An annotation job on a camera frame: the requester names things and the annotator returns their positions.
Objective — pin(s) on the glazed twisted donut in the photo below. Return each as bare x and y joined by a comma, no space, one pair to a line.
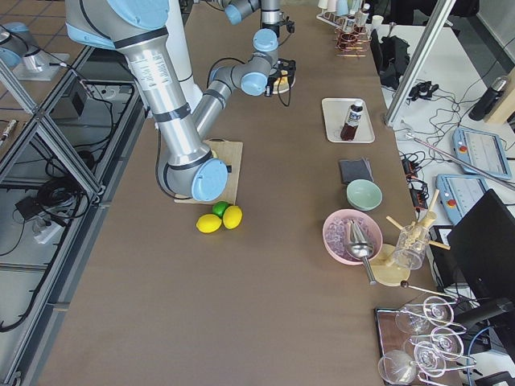
282,79

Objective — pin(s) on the metal ice scoop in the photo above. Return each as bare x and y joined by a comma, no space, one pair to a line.
360,247

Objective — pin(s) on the white round plate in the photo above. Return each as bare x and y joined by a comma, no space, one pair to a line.
286,87

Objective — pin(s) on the yellow lemon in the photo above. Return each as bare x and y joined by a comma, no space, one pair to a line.
208,223
232,217

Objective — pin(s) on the green lime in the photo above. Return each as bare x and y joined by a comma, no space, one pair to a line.
219,208

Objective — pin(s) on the blue teach pendant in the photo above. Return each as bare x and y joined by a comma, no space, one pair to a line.
459,193
482,150

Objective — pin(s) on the wine glass rack tray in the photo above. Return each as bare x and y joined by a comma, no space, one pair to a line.
420,343

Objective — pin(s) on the wooden cup tree stand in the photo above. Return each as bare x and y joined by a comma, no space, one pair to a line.
393,265

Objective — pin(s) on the cream rabbit serving tray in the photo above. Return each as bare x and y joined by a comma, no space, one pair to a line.
334,113

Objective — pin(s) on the dark tea bottle on tray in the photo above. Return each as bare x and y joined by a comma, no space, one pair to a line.
352,121

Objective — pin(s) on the dark grey folded cloth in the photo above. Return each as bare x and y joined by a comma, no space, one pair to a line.
351,170

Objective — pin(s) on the blue teach pendant far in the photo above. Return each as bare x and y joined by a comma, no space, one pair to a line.
482,150

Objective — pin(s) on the mint green bowl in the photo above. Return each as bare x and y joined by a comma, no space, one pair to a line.
364,195

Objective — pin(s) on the copper wire bottle rack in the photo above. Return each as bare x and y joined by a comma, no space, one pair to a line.
354,45

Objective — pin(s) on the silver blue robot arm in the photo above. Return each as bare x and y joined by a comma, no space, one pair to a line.
150,35
271,15

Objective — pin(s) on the blue teach pendant near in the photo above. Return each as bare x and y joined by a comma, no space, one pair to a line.
459,193

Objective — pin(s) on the wooden cutting board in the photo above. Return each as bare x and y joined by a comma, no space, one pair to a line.
230,152

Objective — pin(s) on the pink bowl with ice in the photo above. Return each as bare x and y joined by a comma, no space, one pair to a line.
335,230

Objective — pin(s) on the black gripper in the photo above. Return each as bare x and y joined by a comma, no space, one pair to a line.
286,67

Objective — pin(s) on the yellow lemon upper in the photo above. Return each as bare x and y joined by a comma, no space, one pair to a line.
208,223

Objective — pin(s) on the yellow lemon lower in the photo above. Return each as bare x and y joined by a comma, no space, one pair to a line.
232,217

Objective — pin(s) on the tea bottle in rack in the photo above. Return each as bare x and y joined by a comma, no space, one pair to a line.
363,15
349,24

